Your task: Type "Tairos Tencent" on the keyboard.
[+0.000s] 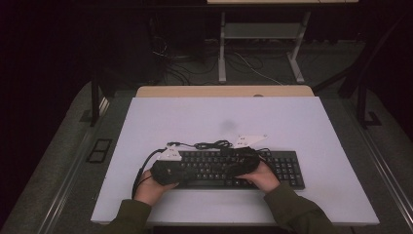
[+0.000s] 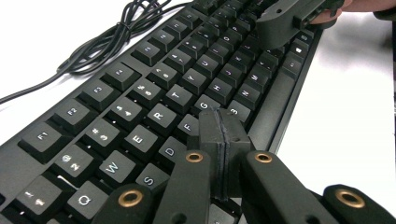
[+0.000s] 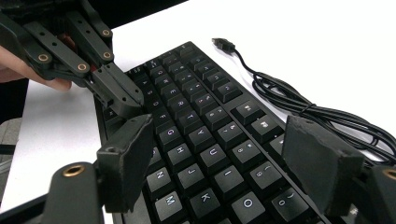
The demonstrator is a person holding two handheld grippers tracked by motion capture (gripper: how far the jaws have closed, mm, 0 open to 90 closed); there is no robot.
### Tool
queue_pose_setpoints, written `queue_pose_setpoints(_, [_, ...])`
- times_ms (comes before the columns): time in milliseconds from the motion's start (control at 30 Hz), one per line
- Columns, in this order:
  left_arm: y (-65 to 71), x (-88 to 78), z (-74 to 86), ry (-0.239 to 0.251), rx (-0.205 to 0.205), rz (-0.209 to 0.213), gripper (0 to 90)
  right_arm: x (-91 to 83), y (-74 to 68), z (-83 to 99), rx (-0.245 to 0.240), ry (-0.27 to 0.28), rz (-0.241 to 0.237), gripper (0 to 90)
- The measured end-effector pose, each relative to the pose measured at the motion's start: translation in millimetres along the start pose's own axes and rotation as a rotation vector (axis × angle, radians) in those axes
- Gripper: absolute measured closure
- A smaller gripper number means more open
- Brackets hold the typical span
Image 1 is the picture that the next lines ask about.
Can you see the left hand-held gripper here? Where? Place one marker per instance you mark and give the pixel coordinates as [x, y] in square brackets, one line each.
[167, 170]

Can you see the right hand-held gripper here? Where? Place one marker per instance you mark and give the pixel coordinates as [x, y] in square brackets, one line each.
[245, 161]

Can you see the black keyboard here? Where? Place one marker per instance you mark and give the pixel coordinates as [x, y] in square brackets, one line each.
[207, 169]

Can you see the person's right hand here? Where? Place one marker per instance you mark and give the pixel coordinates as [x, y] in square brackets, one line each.
[264, 178]

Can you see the person's left hand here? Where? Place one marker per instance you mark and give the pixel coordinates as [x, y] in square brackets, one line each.
[147, 191]

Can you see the light wooden table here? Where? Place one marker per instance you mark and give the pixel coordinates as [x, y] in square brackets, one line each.
[211, 91]

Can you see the thin black metal stand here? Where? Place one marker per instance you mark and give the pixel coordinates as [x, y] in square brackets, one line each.
[95, 104]

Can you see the large black metal stand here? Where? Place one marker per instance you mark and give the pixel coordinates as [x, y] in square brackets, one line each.
[362, 97]

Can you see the metal floor rail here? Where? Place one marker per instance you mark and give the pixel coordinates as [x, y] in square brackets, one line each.
[383, 172]
[69, 182]

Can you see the white metal frame desk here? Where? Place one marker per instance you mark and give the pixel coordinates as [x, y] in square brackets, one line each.
[259, 31]

